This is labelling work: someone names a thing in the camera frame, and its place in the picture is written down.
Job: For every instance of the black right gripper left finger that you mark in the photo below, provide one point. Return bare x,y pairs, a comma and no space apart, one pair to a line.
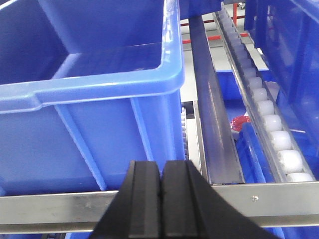
134,213

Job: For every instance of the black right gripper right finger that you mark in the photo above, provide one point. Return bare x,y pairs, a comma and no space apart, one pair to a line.
191,209

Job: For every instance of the right blue crate on shelf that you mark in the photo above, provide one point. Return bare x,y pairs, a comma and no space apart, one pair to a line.
86,86

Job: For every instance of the lower blue bin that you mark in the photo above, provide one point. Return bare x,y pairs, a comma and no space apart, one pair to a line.
254,164

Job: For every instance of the red object in bin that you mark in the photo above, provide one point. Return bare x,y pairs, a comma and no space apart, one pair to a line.
237,122

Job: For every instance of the white roller conveyor track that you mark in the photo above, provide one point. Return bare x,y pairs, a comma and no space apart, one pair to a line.
283,155

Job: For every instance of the far right blue crate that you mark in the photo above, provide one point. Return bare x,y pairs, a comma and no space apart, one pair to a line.
287,33

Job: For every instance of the steel divider rail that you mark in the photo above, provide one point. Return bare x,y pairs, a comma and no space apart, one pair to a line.
221,158

